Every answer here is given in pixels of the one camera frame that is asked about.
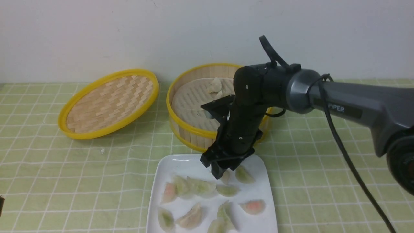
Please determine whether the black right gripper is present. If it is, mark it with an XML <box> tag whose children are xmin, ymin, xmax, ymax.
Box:
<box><xmin>201</xmin><ymin>97</ymin><xmax>263</xmax><ymax>180</ymax></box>

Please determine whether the pink dumpling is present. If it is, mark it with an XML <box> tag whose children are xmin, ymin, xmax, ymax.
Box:
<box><xmin>160</xmin><ymin>182</ymin><xmax>177</xmax><ymax>204</ymax></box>

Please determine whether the pale white dumpling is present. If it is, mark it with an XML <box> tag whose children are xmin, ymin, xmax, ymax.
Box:
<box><xmin>220</xmin><ymin>170</ymin><xmax>230</xmax><ymax>185</ymax></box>

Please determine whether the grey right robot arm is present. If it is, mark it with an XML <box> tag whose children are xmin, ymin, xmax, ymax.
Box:
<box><xmin>201</xmin><ymin>63</ymin><xmax>414</xmax><ymax>194</ymax></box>

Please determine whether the green dumpling plate top right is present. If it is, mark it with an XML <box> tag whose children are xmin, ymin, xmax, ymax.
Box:
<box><xmin>235</xmin><ymin>165</ymin><xmax>255</xmax><ymax>184</ymax></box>

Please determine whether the small green dumpling plate centre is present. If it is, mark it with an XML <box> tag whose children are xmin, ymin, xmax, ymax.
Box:
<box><xmin>216</xmin><ymin>185</ymin><xmax>240</xmax><ymax>197</ymax></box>

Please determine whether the pale green dumpling plate middle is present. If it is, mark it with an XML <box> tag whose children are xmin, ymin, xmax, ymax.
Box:
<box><xmin>186</xmin><ymin>177</ymin><xmax>216</xmax><ymax>198</ymax></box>

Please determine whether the green dumpling plate lower centre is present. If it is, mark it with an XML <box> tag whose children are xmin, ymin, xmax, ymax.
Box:
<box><xmin>217</xmin><ymin>201</ymin><xmax>236</xmax><ymax>231</ymax></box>

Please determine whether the pink dumpling plate right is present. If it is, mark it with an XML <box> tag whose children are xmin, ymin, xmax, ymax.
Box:
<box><xmin>239</xmin><ymin>200</ymin><xmax>265</xmax><ymax>215</ymax></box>

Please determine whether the white square plate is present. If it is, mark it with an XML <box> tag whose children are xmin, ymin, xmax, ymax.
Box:
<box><xmin>146</xmin><ymin>154</ymin><xmax>278</xmax><ymax>233</ymax></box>

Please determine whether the green dumpling plate bottom edge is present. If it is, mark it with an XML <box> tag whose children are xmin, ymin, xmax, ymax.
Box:
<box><xmin>207</xmin><ymin>218</ymin><xmax>226</xmax><ymax>233</ymax></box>

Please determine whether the pinkish white dumpling plate bottom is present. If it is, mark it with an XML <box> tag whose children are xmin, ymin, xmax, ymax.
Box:
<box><xmin>175</xmin><ymin>202</ymin><xmax>202</xmax><ymax>229</ymax></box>

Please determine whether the green dumpling plate bottom left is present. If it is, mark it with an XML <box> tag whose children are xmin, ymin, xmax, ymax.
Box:
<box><xmin>157</xmin><ymin>207</ymin><xmax>175</xmax><ymax>233</ymax></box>

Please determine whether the yellow rimmed bamboo steamer basket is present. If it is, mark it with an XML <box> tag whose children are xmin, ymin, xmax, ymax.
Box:
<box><xmin>166</xmin><ymin>63</ymin><xmax>273</xmax><ymax>153</ymax></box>

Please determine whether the white dumpling centre steamer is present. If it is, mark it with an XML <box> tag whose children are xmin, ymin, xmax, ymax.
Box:
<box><xmin>214</xmin><ymin>90</ymin><xmax>223</xmax><ymax>99</ymax></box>

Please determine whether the white dumpling steamer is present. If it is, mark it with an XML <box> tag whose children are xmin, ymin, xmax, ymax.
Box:
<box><xmin>214</xmin><ymin>90</ymin><xmax>223</xmax><ymax>99</ymax></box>
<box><xmin>207</xmin><ymin>78</ymin><xmax>223</xmax><ymax>94</ymax></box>

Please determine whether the white dumpling top steamer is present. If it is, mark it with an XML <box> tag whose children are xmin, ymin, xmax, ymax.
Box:
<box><xmin>207</xmin><ymin>78</ymin><xmax>223</xmax><ymax>94</ymax></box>

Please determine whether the yellow rimmed bamboo steamer lid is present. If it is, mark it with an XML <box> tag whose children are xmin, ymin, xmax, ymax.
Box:
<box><xmin>57</xmin><ymin>69</ymin><xmax>160</xmax><ymax>140</ymax></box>

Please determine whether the green checkered tablecloth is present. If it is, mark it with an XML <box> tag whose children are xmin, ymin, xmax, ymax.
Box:
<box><xmin>0</xmin><ymin>79</ymin><xmax>414</xmax><ymax>233</ymax></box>

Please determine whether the dark object bottom left corner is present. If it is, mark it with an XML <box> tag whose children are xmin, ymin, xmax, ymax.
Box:
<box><xmin>0</xmin><ymin>196</ymin><xmax>5</xmax><ymax>216</ymax></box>

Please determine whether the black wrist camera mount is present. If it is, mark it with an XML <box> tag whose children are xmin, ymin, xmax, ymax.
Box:
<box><xmin>201</xmin><ymin>94</ymin><xmax>235</xmax><ymax>124</ymax></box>

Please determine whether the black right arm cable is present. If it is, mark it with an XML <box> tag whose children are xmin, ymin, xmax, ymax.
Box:
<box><xmin>259</xmin><ymin>35</ymin><xmax>398</xmax><ymax>233</ymax></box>

